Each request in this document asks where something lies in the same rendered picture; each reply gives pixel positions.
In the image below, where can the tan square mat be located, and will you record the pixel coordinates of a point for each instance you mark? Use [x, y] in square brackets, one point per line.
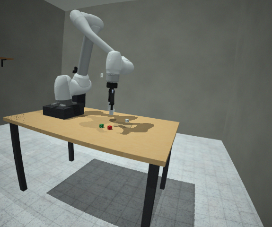
[123, 124]

